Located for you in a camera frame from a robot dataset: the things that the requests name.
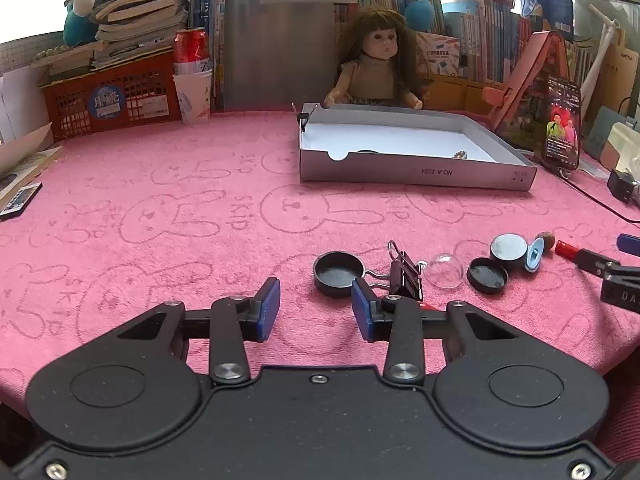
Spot black binder clip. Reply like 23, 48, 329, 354
290, 102, 310, 134
364, 240, 426, 302

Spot black cable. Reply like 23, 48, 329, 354
551, 164, 640, 224

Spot wooden drawer organiser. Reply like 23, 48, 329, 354
434, 74, 502, 117

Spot row of blue magazines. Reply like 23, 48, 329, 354
189, 0, 227, 112

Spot blue plush ball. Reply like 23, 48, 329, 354
404, 0, 437, 32

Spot red soda can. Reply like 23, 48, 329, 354
173, 27, 211, 76

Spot light wooden board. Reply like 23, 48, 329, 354
592, 42, 640, 127

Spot teal notebook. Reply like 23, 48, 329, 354
582, 105, 621, 159

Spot red basket with blue sticker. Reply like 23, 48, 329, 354
39, 52, 182, 142

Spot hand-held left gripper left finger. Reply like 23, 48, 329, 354
115, 276, 281, 386

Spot small blue plush toy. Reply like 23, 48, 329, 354
63, 0, 99, 47

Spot beige paperback book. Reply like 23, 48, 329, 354
0, 122, 64, 197

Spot blue hair clip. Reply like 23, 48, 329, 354
524, 238, 546, 274

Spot white paper cup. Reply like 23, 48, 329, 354
172, 69, 214, 126

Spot red pointed cap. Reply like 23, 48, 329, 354
554, 239, 584, 262

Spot stack of worn books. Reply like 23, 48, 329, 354
31, 0, 190, 77

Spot pink bunny-print towel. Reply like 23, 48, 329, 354
0, 107, 640, 463

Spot beige pouch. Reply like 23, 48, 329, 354
599, 122, 640, 171

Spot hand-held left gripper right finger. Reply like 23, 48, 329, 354
351, 279, 518, 386

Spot black power adapter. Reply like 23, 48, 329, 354
607, 167, 640, 205

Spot row of upright books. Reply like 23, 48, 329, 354
334, 0, 596, 87

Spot brown-haired doll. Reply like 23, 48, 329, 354
324, 9, 431, 111

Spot black smartphone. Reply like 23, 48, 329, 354
544, 74, 584, 171

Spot pink triangular cartoon case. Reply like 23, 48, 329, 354
481, 30, 584, 151

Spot pencil-print cardboard box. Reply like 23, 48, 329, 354
416, 31, 461, 79

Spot shallow grey cardboard box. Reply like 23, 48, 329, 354
298, 102, 539, 192

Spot white wooden stand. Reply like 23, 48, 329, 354
579, 3, 621, 112

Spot black remote control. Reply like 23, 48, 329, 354
0, 182, 44, 221

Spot clear plastic dome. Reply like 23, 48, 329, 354
424, 251, 469, 289

